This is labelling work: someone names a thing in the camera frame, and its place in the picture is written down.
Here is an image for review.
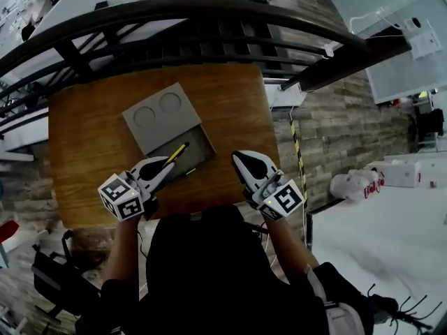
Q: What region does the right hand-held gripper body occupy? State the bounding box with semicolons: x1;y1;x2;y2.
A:
243;171;305;222

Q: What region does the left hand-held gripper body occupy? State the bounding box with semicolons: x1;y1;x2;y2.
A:
97;168;161;222

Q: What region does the yellow small item pen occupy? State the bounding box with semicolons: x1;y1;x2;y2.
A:
162;141;191;169

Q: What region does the grey cardboard box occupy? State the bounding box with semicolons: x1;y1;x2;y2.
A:
122;82;217;178

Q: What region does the person's right forearm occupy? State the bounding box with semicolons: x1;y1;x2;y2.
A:
264;216;321;277

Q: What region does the grey white shoulder bag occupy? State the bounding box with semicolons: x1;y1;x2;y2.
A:
304;263;369;335

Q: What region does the person's left forearm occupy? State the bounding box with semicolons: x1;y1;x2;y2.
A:
101;214;142;288

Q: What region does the yellow black striped tape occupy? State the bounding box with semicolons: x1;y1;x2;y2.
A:
288;119;309;209

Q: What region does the white plastic bag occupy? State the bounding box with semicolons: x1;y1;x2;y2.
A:
329;167;386;202

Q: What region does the person's black clothing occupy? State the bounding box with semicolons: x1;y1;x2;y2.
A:
75;203;371;335

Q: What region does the black folding chair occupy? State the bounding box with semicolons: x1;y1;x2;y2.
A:
30;229;104;326

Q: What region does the red plastic object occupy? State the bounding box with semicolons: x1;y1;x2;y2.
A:
0;220;20;244

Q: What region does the white cardboard carton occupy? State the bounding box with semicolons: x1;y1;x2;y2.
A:
367;159;423;189

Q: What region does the dark curved metal railing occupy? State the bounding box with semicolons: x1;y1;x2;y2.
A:
0;0;413;142

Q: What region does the black spiky stand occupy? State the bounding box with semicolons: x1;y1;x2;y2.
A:
365;283;443;332

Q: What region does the frosted glass panel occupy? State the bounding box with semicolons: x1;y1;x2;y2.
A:
312;0;447;105

